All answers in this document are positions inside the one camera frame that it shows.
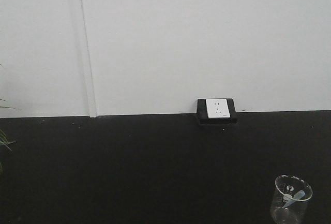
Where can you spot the white wall power socket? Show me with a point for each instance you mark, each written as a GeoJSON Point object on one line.
{"type": "Point", "coordinates": [217, 108]}

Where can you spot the clear glass beaker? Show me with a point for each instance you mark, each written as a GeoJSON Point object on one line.
{"type": "Point", "coordinates": [294, 214]}

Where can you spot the black socket mounting box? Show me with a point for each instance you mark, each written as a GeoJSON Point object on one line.
{"type": "Point", "coordinates": [204, 120]}

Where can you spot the clear plastic pipette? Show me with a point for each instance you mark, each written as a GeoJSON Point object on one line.
{"type": "Point", "coordinates": [288, 200]}

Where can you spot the green plant leaves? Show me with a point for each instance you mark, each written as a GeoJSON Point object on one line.
{"type": "Point", "coordinates": [4, 139]}

